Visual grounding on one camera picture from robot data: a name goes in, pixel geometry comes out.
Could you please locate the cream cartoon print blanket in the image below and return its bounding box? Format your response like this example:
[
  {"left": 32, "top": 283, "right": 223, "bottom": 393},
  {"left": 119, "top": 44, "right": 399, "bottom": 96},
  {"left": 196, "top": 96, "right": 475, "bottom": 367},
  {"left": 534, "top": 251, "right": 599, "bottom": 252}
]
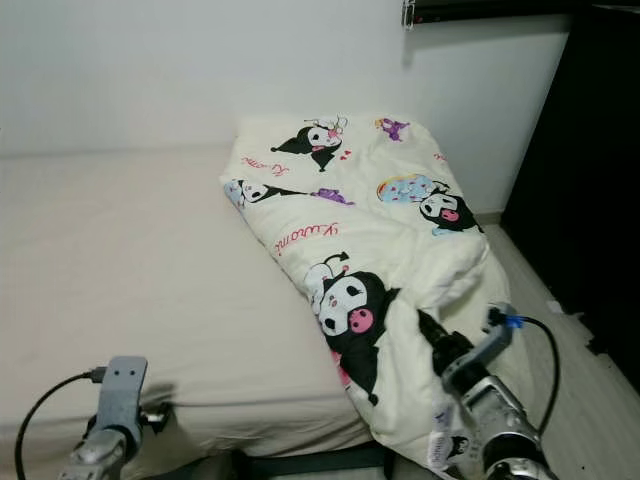
[{"left": 220, "top": 113, "right": 537, "bottom": 477}]

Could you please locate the dark bed base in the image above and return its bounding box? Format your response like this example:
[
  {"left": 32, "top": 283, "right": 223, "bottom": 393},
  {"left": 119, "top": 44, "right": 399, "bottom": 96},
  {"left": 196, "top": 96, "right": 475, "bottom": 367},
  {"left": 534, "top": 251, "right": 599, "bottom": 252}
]
[{"left": 230, "top": 445, "right": 397, "bottom": 480}]

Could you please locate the white bed mattress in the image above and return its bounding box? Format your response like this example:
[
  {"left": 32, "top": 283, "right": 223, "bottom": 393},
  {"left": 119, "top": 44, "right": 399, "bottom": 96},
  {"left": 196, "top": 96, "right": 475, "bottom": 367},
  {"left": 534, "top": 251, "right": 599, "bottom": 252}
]
[{"left": 0, "top": 144, "right": 537, "bottom": 473}]

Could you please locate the black cabinet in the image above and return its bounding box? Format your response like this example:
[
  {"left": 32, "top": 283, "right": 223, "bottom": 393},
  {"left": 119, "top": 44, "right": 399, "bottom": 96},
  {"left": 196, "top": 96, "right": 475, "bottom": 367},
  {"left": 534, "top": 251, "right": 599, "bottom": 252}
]
[{"left": 500, "top": 5, "right": 640, "bottom": 367}]

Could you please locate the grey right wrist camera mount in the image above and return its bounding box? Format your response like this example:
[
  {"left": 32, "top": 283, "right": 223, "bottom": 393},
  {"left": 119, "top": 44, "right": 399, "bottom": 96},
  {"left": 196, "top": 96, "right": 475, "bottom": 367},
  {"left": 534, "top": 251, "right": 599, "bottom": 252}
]
[{"left": 445, "top": 302, "right": 527, "bottom": 396}]

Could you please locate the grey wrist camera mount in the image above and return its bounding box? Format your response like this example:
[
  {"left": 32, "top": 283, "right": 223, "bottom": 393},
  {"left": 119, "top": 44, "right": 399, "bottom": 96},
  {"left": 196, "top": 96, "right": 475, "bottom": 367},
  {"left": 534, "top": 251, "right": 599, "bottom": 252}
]
[
  {"left": 445, "top": 302, "right": 527, "bottom": 396},
  {"left": 98, "top": 355, "right": 150, "bottom": 441}
]

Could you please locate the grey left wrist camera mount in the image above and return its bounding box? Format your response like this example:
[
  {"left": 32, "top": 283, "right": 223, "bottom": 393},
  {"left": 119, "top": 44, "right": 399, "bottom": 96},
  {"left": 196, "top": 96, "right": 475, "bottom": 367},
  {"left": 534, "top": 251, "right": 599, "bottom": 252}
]
[{"left": 98, "top": 355, "right": 150, "bottom": 441}]

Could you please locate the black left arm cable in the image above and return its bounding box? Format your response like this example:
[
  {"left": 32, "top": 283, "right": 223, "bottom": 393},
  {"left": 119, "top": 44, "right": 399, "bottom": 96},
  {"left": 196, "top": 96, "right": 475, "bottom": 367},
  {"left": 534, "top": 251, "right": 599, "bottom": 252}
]
[{"left": 15, "top": 369, "right": 107, "bottom": 480}]

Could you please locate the black wall shelf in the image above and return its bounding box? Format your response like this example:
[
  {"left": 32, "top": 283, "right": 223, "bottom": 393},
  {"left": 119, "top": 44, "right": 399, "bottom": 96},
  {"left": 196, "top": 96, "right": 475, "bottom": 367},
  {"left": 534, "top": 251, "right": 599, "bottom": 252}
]
[{"left": 406, "top": 0, "right": 640, "bottom": 26}]

